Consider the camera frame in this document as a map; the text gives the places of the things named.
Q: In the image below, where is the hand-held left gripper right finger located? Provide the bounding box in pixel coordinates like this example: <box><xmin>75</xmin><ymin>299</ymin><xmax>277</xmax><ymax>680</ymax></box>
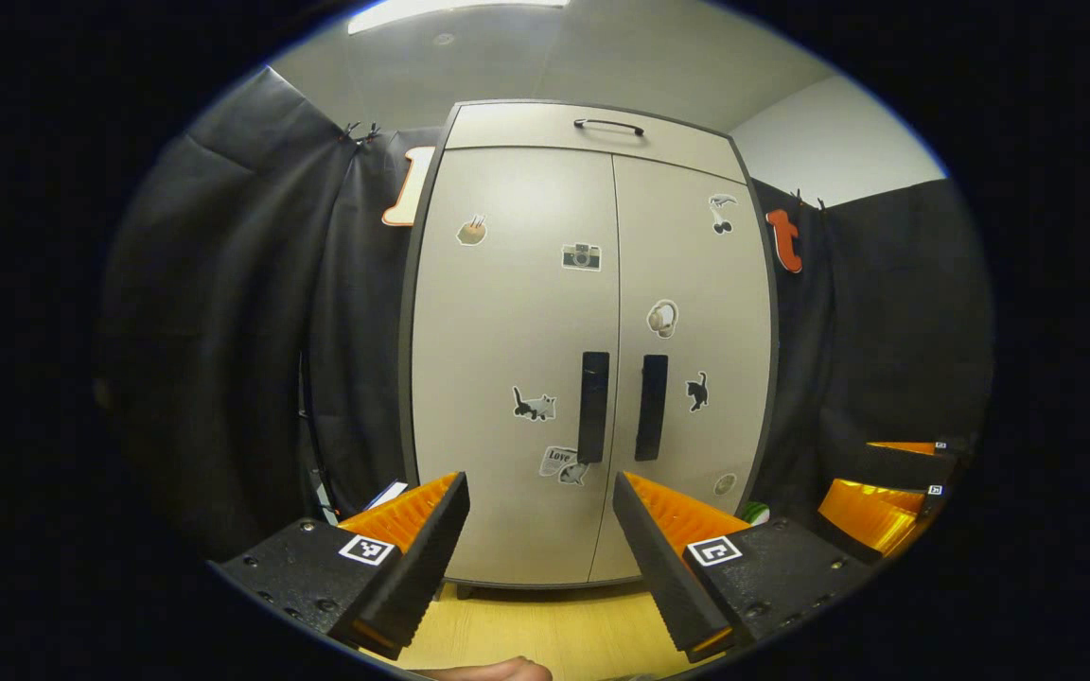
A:
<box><xmin>613</xmin><ymin>471</ymin><xmax>872</xmax><ymax>663</ymax></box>

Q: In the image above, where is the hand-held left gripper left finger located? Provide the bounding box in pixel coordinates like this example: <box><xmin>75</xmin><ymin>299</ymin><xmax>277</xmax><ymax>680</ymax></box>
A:
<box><xmin>209</xmin><ymin>471</ymin><xmax>470</xmax><ymax>661</ymax></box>

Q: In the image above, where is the white cabinet door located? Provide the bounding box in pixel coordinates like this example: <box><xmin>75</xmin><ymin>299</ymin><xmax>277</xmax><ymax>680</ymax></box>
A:
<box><xmin>590</xmin><ymin>156</ymin><xmax>775</xmax><ymax>583</ymax></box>
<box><xmin>410</xmin><ymin>147</ymin><xmax>620</xmax><ymax>585</ymax></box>

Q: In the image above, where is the white cabinet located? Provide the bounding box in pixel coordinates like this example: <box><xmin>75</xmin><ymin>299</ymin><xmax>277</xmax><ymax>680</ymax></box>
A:
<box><xmin>398</xmin><ymin>99</ymin><xmax>781</xmax><ymax>592</ymax></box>

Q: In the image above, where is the white cabinet drawer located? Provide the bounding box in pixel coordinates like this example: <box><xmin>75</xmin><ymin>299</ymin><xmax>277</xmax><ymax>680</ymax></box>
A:
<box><xmin>446</xmin><ymin>102</ymin><xmax>745</xmax><ymax>185</ymax></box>

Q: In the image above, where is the white book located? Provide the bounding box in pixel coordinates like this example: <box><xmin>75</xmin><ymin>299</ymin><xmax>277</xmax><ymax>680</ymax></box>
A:
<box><xmin>363</xmin><ymin>480</ymin><xmax>411</xmax><ymax>514</ymax></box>

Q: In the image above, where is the black backdrop cloth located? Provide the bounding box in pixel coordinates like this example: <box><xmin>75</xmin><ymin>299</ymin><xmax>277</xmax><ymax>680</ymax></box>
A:
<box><xmin>96</xmin><ymin>66</ymin><xmax>993</xmax><ymax>559</ymax></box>

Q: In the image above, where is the black right door handle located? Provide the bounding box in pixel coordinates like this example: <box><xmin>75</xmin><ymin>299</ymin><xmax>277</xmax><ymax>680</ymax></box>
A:
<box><xmin>635</xmin><ymin>355</ymin><xmax>669</xmax><ymax>463</ymax></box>

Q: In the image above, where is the black door handle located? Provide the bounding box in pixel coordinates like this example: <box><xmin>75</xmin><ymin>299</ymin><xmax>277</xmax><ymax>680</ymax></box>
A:
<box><xmin>578</xmin><ymin>352</ymin><xmax>610</xmax><ymax>464</ymax></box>
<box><xmin>635</xmin><ymin>355</ymin><xmax>669</xmax><ymax>463</ymax></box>

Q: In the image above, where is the black left door handle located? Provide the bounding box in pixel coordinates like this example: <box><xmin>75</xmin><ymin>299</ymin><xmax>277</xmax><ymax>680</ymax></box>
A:
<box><xmin>578</xmin><ymin>352</ymin><xmax>610</xmax><ymax>464</ymax></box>

